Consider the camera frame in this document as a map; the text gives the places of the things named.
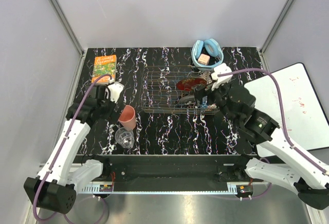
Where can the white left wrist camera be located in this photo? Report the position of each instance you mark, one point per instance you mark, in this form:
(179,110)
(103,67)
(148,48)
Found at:
(114,91)

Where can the wire dish rack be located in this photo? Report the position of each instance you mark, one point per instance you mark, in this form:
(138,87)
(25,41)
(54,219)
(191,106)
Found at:
(159,93)

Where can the pink plastic cup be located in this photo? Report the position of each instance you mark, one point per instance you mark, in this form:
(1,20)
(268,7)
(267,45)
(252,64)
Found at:
(128,118)

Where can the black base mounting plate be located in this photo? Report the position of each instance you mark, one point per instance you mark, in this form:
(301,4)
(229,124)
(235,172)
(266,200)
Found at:
(172,174)

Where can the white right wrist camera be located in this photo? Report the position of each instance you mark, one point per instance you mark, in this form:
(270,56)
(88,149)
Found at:
(221,74)

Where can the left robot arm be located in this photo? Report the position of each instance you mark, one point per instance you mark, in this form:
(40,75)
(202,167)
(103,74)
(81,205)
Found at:
(55,188)

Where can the brown floral patterned bowl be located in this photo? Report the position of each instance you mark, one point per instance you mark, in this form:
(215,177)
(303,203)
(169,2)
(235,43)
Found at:
(206,75)

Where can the clear glass bowl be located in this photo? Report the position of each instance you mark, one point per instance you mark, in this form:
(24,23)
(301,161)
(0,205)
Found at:
(186,100)

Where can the light blue headphones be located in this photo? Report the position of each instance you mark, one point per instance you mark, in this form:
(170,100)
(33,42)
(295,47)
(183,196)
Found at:
(210,47)

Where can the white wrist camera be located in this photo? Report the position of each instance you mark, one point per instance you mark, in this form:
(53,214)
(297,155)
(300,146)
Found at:
(114,91)
(221,74)

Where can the orange green paperback book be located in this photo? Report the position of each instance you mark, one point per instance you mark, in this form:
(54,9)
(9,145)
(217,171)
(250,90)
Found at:
(104,65)

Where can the pink cube die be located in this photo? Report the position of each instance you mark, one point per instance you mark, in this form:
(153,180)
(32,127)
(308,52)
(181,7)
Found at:
(203,59)

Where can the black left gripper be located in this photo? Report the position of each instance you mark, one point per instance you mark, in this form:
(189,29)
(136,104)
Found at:
(112,115)

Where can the red floral plate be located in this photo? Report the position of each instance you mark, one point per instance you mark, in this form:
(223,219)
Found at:
(188,83)

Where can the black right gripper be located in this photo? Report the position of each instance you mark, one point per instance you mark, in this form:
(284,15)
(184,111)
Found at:
(201,91)

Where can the clear drinking glass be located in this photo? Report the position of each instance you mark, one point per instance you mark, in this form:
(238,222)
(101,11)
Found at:
(124,137)

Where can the blue triangle patterned bowl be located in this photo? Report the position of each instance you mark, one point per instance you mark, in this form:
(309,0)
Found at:
(205,105)

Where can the white dry-erase board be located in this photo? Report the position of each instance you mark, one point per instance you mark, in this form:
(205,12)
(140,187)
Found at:
(305,119)

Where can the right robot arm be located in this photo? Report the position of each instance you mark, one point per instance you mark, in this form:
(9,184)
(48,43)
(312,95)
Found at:
(307,176)

